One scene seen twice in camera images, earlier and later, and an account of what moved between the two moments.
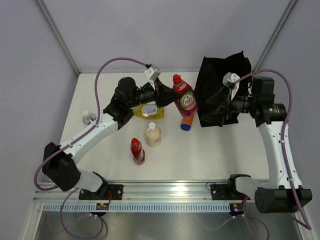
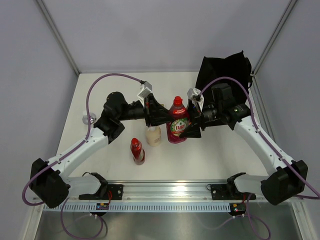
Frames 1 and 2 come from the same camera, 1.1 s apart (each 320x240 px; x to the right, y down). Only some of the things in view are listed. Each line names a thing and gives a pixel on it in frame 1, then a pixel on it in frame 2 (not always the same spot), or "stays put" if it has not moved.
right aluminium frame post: x=273 y=35 stays put
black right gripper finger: x=214 y=119 → x=192 y=131
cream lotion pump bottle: x=153 y=135 stays put
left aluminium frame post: x=57 y=36 stays put
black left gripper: x=163 y=95 → x=162 y=113
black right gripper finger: x=220 y=98 → x=194 y=117
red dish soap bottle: x=184 y=97 → x=175 y=127
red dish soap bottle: x=137 y=151 stays put
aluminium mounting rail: x=146 y=191 stays put
